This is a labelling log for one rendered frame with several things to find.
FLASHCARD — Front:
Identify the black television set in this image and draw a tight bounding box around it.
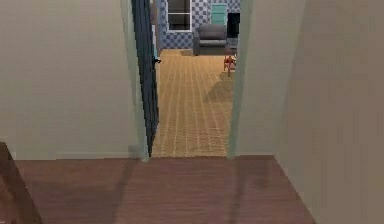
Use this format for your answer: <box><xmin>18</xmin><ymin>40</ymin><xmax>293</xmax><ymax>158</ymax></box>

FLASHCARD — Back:
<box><xmin>227</xmin><ymin>12</ymin><xmax>241</xmax><ymax>39</ymax></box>

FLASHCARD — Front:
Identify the red chair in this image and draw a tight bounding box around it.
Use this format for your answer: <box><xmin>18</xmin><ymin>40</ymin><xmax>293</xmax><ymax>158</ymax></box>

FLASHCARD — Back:
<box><xmin>223</xmin><ymin>55</ymin><xmax>237</xmax><ymax>78</ymax></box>

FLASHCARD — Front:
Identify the grey armchair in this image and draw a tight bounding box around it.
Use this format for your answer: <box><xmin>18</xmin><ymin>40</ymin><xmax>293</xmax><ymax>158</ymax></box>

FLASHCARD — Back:
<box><xmin>192</xmin><ymin>23</ymin><xmax>229</xmax><ymax>57</ymax></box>

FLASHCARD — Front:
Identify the dark brown wooden furniture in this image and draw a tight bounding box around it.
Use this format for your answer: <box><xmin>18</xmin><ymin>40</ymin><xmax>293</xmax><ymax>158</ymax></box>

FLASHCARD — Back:
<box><xmin>0</xmin><ymin>142</ymin><xmax>44</xmax><ymax>224</ymax></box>

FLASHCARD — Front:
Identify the white framed window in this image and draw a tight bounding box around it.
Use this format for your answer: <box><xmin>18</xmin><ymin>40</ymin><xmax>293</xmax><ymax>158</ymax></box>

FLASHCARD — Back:
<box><xmin>166</xmin><ymin>0</ymin><xmax>193</xmax><ymax>33</ymax></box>

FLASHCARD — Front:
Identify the dark blue room door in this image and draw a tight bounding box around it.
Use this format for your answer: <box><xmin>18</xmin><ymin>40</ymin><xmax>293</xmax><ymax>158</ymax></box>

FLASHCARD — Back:
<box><xmin>130</xmin><ymin>0</ymin><xmax>161</xmax><ymax>158</ymax></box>

